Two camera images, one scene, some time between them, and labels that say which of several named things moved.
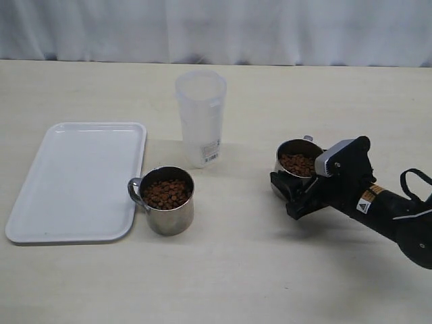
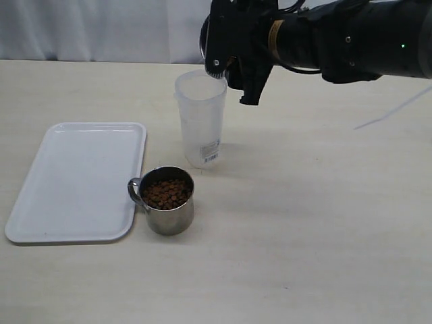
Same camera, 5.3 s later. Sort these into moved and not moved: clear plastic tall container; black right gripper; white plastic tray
Moved: black right gripper
Not moved: white plastic tray; clear plastic tall container
